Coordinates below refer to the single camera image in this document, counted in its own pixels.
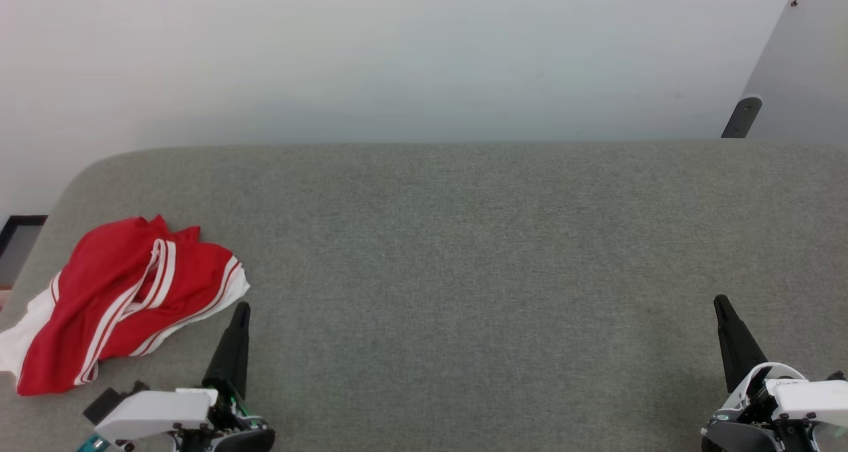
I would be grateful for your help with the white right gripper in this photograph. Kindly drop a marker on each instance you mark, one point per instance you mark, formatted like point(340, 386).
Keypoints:
point(795, 405)

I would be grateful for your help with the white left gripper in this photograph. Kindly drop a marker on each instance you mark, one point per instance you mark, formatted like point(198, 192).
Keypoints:
point(159, 412)

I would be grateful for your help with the red white-striped shorts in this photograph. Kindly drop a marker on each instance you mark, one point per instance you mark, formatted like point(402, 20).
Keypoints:
point(112, 286)

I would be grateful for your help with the light grey board panel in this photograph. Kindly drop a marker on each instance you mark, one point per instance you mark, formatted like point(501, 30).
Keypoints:
point(808, 67)

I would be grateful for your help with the rounded furniture bracket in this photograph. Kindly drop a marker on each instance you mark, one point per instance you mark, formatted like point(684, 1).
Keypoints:
point(742, 117)

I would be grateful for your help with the black rectangular frame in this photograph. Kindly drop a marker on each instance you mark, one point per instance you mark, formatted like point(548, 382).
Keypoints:
point(26, 219)

